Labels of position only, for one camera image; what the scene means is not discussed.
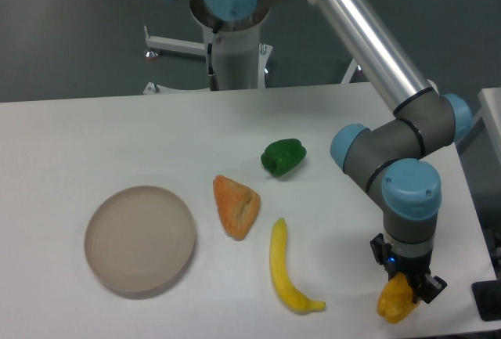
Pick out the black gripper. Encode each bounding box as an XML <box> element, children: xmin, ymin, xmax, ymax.
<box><xmin>370</xmin><ymin>233</ymin><xmax>447</xmax><ymax>304</ymax></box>

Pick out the yellow bell pepper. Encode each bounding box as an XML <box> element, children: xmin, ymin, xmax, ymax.
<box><xmin>377</xmin><ymin>273</ymin><xmax>418</xmax><ymax>324</ymax></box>

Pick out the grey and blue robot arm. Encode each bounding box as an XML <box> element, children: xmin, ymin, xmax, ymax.
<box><xmin>189</xmin><ymin>0</ymin><xmax>472</xmax><ymax>302</ymax></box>

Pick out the green bell pepper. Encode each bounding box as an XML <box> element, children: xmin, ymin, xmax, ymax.
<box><xmin>261</xmin><ymin>139</ymin><xmax>307</xmax><ymax>177</ymax></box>

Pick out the beige round plate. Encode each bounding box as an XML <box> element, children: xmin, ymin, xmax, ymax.
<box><xmin>84</xmin><ymin>186</ymin><xmax>196</xmax><ymax>299</ymax></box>

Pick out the black device at table edge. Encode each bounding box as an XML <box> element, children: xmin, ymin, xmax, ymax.
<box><xmin>471</xmin><ymin>279</ymin><xmax>500</xmax><ymax>322</ymax></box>

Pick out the yellow banana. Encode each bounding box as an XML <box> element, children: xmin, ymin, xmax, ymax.
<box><xmin>269</xmin><ymin>218</ymin><xmax>326</xmax><ymax>315</ymax></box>

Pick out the white side table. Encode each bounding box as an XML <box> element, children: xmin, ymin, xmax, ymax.
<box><xmin>456</xmin><ymin>88</ymin><xmax>501</xmax><ymax>160</ymax></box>

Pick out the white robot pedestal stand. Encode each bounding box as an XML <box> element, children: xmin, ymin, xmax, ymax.
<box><xmin>141</xmin><ymin>0</ymin><xmax>369</xmax><ymax>96</ymax></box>

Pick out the black cable on pedestal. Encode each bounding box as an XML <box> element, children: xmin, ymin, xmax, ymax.
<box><xmin>206</xmin><ymin>20</ymin><xmax>224</xmax><ymax>92</ymax></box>

